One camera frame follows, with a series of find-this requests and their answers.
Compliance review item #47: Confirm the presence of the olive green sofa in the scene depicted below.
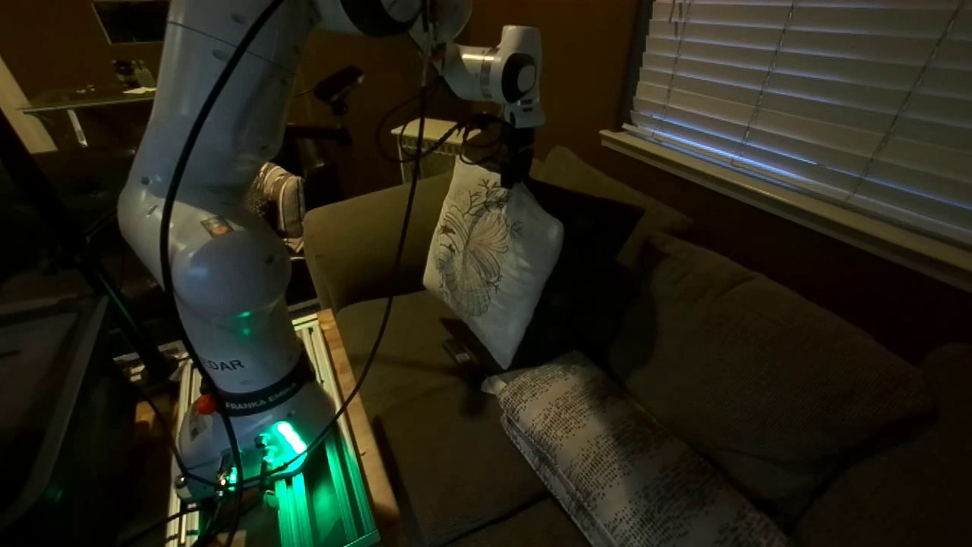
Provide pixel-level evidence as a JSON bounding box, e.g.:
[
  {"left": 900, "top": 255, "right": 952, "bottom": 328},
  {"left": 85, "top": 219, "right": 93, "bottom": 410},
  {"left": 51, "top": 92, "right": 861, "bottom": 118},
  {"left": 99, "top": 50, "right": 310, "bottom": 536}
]
[{"left": 302, "top": 142, "right": 972, "bottom": 547}]

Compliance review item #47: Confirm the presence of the white box appliance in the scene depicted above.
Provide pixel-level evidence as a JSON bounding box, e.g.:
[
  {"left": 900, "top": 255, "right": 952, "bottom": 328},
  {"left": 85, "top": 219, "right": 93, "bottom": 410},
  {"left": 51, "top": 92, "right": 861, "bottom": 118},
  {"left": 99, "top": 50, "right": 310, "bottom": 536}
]
[{"left": 389, "top": 116, "right": 471, "bottom": 185}]

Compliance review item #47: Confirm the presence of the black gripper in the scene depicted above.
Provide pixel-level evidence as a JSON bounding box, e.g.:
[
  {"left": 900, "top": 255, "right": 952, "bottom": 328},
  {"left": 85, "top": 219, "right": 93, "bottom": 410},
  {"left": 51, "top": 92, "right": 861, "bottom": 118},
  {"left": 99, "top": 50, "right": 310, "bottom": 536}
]
[{"left": 475, "top": 107, "right": 541, "bottom": 191}]

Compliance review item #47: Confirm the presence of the striped white cushion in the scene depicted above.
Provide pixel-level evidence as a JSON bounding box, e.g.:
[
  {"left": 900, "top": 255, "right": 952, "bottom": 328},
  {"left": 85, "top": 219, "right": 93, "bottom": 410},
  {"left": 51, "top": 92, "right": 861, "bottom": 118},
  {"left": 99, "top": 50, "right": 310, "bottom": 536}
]
[{"left": 251, "top": 160, "right": 310, "bottom": 241}]

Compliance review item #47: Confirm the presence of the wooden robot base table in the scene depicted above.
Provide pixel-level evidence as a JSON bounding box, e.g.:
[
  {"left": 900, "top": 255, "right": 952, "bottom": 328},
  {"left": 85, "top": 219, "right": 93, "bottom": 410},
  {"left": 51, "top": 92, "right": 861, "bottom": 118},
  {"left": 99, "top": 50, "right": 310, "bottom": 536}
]
[{"left": 161, "top": 308, "right": 409, "bottom": 547}]

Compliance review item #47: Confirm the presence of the black and white speckled pillow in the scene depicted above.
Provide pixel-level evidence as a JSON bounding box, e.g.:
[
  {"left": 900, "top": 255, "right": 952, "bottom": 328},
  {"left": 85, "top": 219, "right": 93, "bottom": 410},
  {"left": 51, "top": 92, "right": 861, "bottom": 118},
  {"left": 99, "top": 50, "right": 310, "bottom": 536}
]
[{"left": 480, "top": 350, "right": 796, "bottom": 547}]

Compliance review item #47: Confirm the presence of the black remote control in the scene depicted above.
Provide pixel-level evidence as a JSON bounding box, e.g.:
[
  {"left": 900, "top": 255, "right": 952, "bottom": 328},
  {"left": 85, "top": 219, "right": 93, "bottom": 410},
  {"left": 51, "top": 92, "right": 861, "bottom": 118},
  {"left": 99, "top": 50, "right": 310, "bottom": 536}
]
[{"left": 442, "top": 338, "right": 480, "bottom": 374}]

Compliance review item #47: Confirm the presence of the dark brown patterned pillow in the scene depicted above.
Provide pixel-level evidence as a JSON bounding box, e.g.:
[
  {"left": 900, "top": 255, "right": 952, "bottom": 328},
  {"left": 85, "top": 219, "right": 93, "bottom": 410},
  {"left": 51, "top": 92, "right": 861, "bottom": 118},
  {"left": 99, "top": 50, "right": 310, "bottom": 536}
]
[{"left": 504, "top": 180, "right": 654, "bottom": 372}]

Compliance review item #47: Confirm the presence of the white pillow with coral print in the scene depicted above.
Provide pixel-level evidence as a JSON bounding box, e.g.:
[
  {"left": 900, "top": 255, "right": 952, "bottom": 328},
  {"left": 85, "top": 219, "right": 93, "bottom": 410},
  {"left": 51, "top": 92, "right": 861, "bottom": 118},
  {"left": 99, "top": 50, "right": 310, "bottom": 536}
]
[{"left": 421, "top": 155, "right": 568, "bottom": 374}]

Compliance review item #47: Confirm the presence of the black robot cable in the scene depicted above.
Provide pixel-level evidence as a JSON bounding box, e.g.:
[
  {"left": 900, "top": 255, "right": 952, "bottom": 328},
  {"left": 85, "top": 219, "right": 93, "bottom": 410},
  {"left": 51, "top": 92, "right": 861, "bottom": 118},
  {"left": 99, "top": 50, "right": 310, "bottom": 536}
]
[{"left": 156, "top": 0, "right": 480, "bottom": 509}]

